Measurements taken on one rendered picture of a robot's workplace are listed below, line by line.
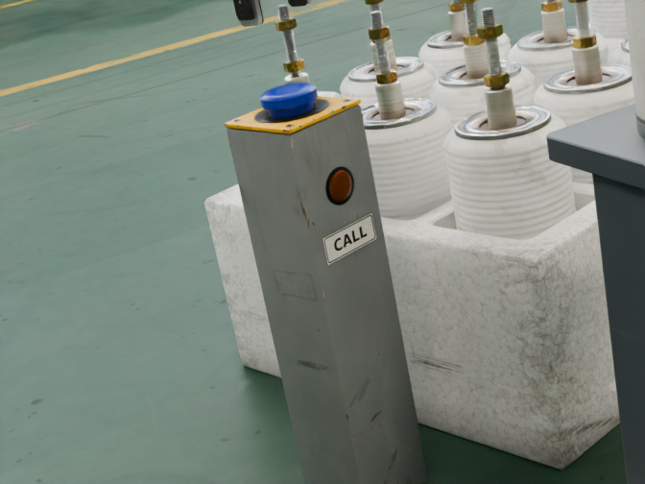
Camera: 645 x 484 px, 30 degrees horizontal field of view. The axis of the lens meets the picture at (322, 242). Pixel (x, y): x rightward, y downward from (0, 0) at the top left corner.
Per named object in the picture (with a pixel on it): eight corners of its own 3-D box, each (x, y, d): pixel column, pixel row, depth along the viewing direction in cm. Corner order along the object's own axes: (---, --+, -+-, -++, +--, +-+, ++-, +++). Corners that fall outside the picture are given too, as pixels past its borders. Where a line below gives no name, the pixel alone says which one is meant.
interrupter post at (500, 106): (493, 134, 93) (488, 94, 92) (483, 128, 95) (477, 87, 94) (523, 128, 93) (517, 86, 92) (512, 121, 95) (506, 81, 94)
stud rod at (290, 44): (304, 84, 111) (288, 3, 108) (302, 87, 110) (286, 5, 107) (294, 85, 111) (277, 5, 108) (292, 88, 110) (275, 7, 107)
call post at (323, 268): (431, 480, 95) (363, 103, 84) (370, 526, 91) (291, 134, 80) (367, 457, 100) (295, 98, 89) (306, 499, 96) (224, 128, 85)
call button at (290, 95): (332, 110, 84) (327, 82, 84) (291, 128, 82) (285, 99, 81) (294, 107, 87) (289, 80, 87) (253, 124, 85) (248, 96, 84)
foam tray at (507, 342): (799, 276, 116) (790, 97, 110) (562, 472, 93) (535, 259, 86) (484, 225, 144) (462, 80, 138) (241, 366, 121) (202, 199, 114)
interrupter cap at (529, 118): (473, 151, 90) (472, 142, 90) (442, 128, 97) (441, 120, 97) (567, 128, 91) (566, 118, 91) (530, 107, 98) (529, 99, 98)
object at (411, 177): (414, 341, 103) (378, 140, 96) (353, 311, 111) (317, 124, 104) (500, 301, 107) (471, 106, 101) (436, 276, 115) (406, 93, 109)
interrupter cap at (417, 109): (382, 137, 98) (380, 130, 98) (333, 126, 104) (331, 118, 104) (455, 111, 101) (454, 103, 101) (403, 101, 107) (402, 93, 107)
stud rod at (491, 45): (497, 102, 94) (485, 7, 92) (509, 102, 93) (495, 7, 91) (490, 106, 93) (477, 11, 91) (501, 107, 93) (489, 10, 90)
